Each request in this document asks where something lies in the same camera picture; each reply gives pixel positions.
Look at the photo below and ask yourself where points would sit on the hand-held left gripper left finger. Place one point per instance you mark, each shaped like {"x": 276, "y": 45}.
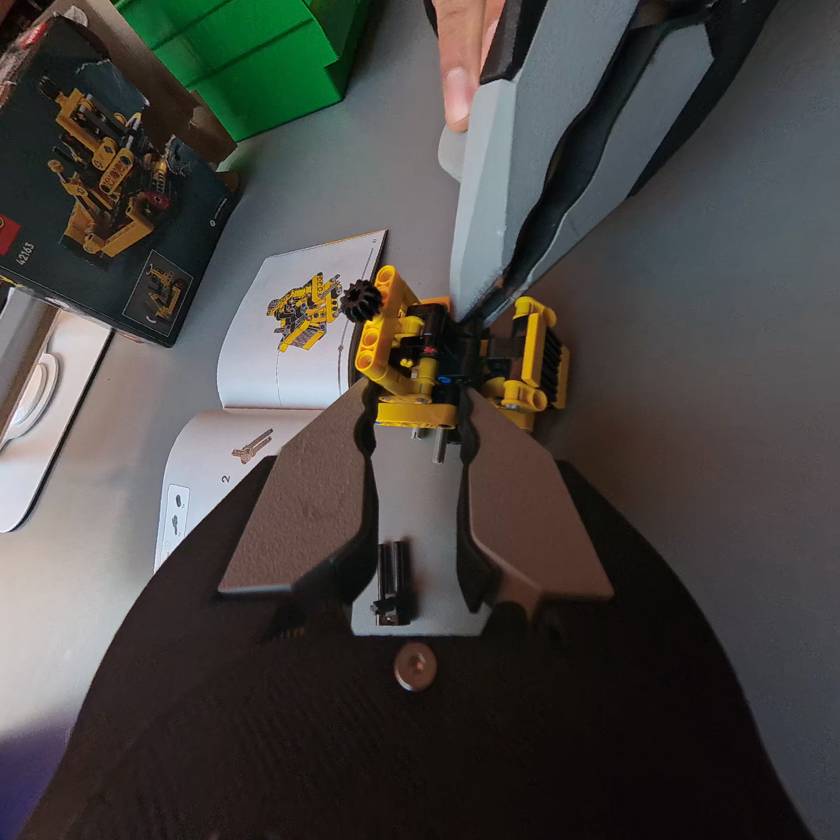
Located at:
{"x": 295, "y": 512}

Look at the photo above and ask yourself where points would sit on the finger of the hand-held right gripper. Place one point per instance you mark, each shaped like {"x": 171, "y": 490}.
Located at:
{"x": 505, "y": 170}
{"x": 604, "y": 177}

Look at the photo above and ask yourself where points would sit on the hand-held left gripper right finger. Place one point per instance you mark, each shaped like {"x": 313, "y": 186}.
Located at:
{"x": 531, "y": 518}

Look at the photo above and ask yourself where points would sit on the yellow lego bulldozer model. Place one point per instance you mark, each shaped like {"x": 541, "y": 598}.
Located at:
{"x": 426, "y": 374}

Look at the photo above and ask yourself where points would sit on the black lego piece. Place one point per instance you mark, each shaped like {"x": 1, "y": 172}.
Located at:
{"x": 392, "y": 577}

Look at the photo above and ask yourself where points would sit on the lego instruction booklet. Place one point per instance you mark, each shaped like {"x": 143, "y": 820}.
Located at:
{"x": 289, "y": 354}

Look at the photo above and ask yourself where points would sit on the dark lego set box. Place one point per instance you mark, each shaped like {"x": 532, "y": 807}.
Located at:
{"x": 98, "y": 197}

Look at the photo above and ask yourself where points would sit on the person's right hand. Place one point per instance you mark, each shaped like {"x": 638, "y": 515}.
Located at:
{"x": 459, "y": 59}

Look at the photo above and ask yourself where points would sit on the stacked green plastic bins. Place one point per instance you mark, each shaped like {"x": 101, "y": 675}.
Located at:
{"x": 262, "y": 52}

